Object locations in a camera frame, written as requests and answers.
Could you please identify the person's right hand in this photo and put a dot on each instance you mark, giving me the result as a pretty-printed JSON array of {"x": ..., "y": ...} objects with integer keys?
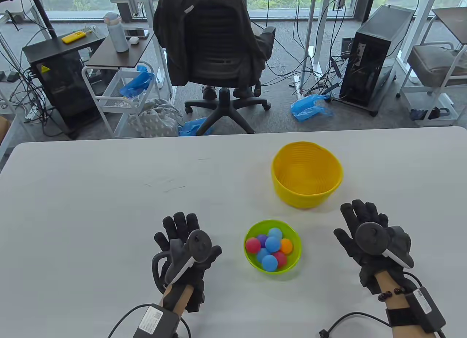
[{"x": 359, "y": 212}]

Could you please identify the person's left hand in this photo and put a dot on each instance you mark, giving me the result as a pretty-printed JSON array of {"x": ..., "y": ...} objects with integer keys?
[{"x": 180, "y": 223}]

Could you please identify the yellow plastic bowl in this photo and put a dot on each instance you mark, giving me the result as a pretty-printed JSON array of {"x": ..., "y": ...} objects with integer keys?
[{"x": 292, "y": 199}]

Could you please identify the red ping pong ball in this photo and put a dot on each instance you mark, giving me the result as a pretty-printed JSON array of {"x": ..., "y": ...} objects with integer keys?
[
  {"x": 282, "y": 258},
  {"x": 253, "y": 245}
]

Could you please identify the orange ping pong ball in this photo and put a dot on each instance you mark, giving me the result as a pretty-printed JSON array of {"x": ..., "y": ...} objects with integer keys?
[{"x": 287, "y": 246}]

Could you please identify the purple ping pong ball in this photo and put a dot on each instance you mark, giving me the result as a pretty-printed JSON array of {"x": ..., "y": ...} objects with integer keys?
[{"x": 261, "y": 239}]

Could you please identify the blue ping pong ball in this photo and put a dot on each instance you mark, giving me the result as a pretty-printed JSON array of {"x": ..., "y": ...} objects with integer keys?
[
  {"x": 275, "y": 233},
  {"x": 272, "y": 244},
  {"x": 259, "y": 256},
  {"x": 269, "y": 263}
]

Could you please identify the person's right forearm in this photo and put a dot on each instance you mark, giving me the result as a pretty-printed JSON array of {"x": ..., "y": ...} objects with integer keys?
[{"x": 385, "y": 280}]

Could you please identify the grey dotted fabric bag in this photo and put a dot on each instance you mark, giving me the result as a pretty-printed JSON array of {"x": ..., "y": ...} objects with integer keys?
[{"x": 157, "y": 121}]

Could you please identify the black and white handheld controller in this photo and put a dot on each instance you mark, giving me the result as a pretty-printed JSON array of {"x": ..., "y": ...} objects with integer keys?
[
  {"x": 370, "y": 237},
  {"x": 199, "y": 243}
]

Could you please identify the green plastic bowl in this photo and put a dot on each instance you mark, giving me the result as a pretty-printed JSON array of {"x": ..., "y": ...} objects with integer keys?
[{"x": 251, "y": 231}]

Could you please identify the blue plastic bag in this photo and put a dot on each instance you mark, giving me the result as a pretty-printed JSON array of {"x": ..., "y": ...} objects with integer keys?
[
  {"x": 189, "y": 128},
  {"x": 136, "y": 83},
  {"x": 306, "y": 110}
]

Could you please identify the grey wrist sensor box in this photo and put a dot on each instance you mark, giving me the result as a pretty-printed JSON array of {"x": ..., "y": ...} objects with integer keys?
[
  {"x": 425, "y": 309},
  {"x": 153, "y": 321}
]

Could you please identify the white power strip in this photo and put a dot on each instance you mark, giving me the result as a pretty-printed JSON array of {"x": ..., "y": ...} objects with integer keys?
[
  {"x": 296, "y": 83},
  {"x": 32, "y": 113}
]

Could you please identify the black computer tower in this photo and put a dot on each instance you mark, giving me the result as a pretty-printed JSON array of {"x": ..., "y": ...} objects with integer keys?
[{"x": 375, "y": 53}]

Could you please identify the grey cushioned white stool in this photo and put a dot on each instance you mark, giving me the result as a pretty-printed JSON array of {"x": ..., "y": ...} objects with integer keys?
[{"x": 434, "y": 62}]

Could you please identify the black equipment cabinet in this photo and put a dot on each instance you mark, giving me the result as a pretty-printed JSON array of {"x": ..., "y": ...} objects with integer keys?
[{"x": 65, "y": 93}]

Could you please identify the dark brown side table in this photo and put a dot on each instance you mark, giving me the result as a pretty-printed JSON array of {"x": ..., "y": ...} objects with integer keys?
[{"x": 120, "y": 57}]

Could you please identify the white earbud case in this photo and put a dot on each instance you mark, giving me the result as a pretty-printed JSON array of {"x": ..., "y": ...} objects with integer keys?
[{"x": 133, "y": 41}]

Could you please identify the black mesh office chair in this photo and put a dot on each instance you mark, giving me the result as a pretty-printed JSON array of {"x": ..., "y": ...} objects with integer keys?
[{"x": 219, "y": 35}]

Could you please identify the black jacket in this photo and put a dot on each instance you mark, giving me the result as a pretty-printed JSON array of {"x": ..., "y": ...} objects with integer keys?
[{"x": 171, "y": 31}]

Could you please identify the white desk with black top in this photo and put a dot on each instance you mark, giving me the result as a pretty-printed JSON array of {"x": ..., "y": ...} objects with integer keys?
[{"x": 419, "y": 28}]

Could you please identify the black smartphone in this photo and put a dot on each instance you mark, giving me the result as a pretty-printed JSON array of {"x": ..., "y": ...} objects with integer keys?
[{"x": 138, "y": 33}]

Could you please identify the grey water bottle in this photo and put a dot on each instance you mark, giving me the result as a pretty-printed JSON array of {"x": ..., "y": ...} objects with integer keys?
[{"x": 117, "y": 35}]

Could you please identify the brown cardboard box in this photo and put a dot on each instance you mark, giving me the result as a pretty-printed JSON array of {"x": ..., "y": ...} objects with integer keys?
[{"x": 3, "y": 128}]

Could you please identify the dark square tabletop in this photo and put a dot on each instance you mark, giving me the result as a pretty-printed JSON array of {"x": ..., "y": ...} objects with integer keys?
[{"x": 454, "y": 22}]

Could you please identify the yellow phone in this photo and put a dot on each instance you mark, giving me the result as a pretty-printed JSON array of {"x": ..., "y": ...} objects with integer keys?
[{"x": 74, "y": 37}]

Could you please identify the grey foot pedals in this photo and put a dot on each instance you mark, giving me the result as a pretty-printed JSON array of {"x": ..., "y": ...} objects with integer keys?
[{"x": 12, "y": 76}]

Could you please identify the black stand pole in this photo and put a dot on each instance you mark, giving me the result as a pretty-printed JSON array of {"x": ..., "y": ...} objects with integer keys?
[{"x": 41, "y": 11}]

